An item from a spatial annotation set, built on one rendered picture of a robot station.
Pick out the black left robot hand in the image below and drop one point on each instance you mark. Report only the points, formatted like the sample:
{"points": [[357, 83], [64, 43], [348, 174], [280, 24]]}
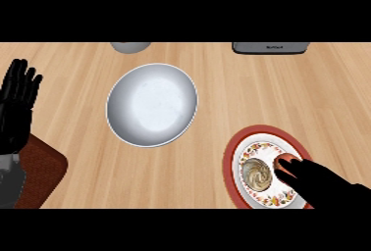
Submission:
{"points": [[15, 108]]}

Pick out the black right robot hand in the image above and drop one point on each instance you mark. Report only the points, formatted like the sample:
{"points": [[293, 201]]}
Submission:
{"points": [[324, 186]]}

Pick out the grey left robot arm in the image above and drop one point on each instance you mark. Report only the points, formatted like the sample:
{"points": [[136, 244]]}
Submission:
{"points": [[9, 179]]}

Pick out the cupcake with swirled frosting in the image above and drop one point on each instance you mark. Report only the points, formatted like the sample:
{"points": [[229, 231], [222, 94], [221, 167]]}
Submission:
{"points": [[259, 174]]}

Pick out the white floral plate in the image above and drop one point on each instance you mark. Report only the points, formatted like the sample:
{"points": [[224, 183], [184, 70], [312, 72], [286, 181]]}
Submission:
{"points": [[252, 152]]}

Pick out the white bowl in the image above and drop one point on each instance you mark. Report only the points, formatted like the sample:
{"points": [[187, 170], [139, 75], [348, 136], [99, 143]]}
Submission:
{"points": [[151, 105]]}

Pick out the red round placemat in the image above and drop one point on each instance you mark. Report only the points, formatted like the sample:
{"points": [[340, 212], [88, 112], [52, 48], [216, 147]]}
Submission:
{"points": [[231, 170]]}

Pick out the brown rectangular placemat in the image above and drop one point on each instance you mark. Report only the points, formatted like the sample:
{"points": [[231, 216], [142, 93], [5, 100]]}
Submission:
{"points": [[43, 173]]}

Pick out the grey round container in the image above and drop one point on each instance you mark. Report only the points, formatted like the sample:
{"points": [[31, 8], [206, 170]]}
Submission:
{"points": [[129, 46]]}

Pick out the dark grey appliance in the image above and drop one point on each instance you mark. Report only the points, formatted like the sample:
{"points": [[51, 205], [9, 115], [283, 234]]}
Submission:
{"points": [[269, 47]]}

